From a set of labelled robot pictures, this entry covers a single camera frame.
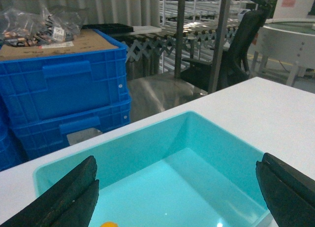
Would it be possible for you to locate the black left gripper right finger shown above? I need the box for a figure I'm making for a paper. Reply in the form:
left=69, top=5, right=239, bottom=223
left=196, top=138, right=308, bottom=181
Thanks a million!
left=255, top=153, right=315, bottom=227

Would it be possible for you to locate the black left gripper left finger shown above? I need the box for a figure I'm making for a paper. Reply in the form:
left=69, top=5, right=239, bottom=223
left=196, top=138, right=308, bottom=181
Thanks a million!
left=1, top=156, right=99, bottom=227

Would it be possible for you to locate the yellow toy block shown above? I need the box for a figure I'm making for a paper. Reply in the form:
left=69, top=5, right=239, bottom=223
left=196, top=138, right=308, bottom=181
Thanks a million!
left=100, top=222, right=118, bottom=227

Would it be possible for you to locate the lower stacked blue crate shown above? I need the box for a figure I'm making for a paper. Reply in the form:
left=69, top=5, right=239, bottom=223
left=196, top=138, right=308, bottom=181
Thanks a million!
left=11, top=97, right=131, bottom=160

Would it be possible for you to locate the light blue plastic tray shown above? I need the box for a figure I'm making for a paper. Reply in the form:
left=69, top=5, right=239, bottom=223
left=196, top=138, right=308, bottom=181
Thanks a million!
left=33, top=111, right=272, bottom=227

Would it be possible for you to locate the blue crate with cardboard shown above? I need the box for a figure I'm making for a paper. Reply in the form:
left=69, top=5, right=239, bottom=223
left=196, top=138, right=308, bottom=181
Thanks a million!
left=0, top=30, right=128, bottom=125

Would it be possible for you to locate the black office chair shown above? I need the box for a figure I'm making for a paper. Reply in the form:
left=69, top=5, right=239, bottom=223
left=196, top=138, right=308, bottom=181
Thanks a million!
left=181, top=10, right=266, bottom=91

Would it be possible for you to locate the round white conveyor table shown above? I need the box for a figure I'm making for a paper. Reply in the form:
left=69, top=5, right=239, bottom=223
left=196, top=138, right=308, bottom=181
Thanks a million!
left=251, top=18, right=315, bottom=86

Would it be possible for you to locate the cardboard sheet on crate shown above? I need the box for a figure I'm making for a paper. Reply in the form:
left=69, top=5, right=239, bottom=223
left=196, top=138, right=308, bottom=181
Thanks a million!
left=0, top=29, right=118, bottom=61

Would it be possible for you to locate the plastic bag of batteries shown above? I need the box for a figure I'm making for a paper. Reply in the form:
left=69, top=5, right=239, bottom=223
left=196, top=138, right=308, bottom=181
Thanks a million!
left=0, top=5, right=87, bottom=47

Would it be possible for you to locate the expandable roller conveyor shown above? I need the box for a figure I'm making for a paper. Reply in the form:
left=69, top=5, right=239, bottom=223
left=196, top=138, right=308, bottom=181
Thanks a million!
left=123, top=27, right=239, bottom=64

